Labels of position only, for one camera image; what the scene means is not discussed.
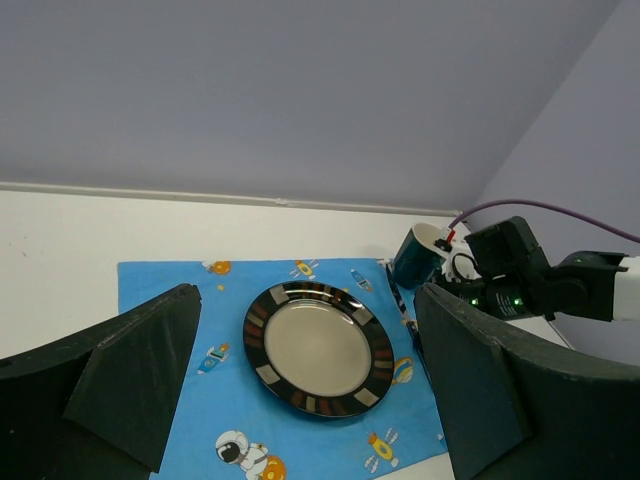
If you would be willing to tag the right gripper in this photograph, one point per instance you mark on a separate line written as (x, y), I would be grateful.
(510, 263)

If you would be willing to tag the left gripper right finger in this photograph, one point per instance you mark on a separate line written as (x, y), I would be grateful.
(516, 406)

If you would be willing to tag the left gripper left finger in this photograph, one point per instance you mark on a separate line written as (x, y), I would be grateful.
(99, 404)

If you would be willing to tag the teal mug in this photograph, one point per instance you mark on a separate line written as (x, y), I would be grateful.
(422, 252)

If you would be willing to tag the metal knife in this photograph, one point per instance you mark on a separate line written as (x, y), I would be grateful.
(410, 324)

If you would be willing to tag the blue space print placemat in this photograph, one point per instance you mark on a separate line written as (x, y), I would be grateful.
(400, 439)

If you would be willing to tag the black rimmed dinner plate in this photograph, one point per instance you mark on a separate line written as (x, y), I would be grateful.
(318, 348)

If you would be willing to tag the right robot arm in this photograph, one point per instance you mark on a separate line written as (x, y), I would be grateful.
(593, 285)

